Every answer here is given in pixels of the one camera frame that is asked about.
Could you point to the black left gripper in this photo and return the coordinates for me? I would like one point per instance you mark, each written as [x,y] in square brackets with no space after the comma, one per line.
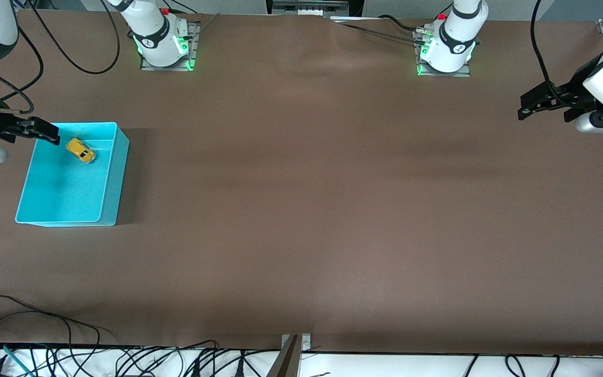
[577,83]

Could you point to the yellow toy beetle car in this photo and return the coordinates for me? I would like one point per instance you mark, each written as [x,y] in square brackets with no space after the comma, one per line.
[80,151]

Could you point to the turquoise plastic bin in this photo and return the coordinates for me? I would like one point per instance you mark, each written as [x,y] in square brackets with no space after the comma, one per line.
[66,193]

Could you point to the white flat strip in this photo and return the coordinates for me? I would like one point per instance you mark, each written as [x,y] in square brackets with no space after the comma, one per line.
[354,19]

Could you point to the teal thin stick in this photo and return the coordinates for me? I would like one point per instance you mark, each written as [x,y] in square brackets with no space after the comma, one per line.
[16,359]

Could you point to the grey power strip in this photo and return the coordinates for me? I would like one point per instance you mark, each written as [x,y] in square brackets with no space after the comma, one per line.
[306,6]

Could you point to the brown table mat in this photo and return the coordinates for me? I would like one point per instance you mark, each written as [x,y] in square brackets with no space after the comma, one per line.
[301,209]

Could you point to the black power plug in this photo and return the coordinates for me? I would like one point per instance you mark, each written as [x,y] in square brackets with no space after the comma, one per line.
[195,368]
[239,367]

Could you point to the grey metal bar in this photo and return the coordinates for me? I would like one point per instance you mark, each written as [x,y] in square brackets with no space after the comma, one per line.
[286,364]

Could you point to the silver mounting plate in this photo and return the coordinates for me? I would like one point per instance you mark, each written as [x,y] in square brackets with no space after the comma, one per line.
[306,343]

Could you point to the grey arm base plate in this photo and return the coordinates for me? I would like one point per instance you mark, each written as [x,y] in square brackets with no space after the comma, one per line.
[194,52]
[448,75]

